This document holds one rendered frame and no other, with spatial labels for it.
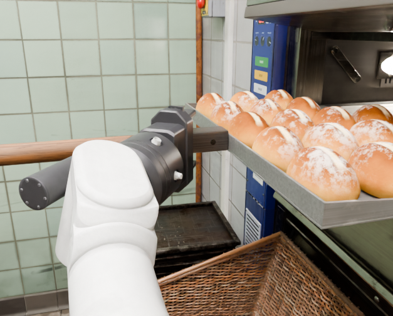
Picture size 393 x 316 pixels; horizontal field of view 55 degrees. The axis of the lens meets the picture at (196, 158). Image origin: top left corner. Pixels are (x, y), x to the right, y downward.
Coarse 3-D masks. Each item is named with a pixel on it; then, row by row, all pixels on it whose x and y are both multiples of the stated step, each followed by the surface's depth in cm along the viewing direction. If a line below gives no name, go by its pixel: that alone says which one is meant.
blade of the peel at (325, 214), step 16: (240, 144) 55; (240, 160) 55; (256, 160) 50; (272, 176) 46; (288, 176) 42; (288, 192) 42; (304, 192) 39; (304, 208) 39; (320, 208) 36; (336, 208) 36; (352, 208) 37; (368, 208) 37; (384, 208) 38; (320, 224) 36; (336, 224) 37; (352, 224) 37
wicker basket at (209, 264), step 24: (264, 240) 100; (288, 240) 97; (216, 264) 99; (240, 264) 101; (264, 264) 103; (288, 264) 96; (312, 264) 87; (168, 288) 97; (192, 288) 99; (216, 288) 101; (240, 288) 103; (264, 288) 104; (288, 288) 94; (312, 288) 86; (336, 288) 79; (168, 312) 99; (192, 312) 101; (216, 312) 104; (240, 312) 106; (264, 312) 102; (288, 312) 92; (312, 312) 85; (336, 312) 78; (360, 312) 72
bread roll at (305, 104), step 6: (294, 102) 74; (300, 102) 73; (306, 102) 72; (312, 102) 72; (288, 108) 75; (294, 108) 73; (300, 108) 72; (306, 108) 71; (312, 108) 71; (318, 108) 71; (312, 114) 71
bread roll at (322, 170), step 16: (304, 160) 42; (320, 160) 40; (336, 160) 40; (304, 176) 41; (320, 176) 39; (336, 176) 38; (352, 176) 39; (320, 192) 39; (336, 192) 38; (352, 192) 38
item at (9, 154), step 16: (0, 144) 52; (16, 144) 52; (32, 144) 53; (48, 144) 53; (64, 144) 54; (80, 144) 54; (0, 160) 51; (16, 160) 52; (32, 160) 53; (48, 160) 53
